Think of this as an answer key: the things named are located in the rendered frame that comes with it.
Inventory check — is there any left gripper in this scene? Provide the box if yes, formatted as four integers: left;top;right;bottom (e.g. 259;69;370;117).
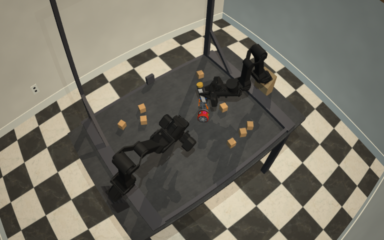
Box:
199;81;229;107

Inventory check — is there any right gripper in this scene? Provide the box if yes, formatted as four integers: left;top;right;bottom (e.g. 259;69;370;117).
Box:
159;114;197;152

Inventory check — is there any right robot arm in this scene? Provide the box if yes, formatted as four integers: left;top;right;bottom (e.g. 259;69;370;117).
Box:
105;115;189;202

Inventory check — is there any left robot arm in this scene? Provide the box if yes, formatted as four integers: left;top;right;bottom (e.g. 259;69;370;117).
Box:
213;44;273;97

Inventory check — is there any orange cube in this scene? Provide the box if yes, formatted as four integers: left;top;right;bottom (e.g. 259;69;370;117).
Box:
140;115;147;125
117;120;127;130
138;103;146;113
196;70;204;79
238;128;247;138
219;102;228;113
246;121;254;130
226;138;237;149

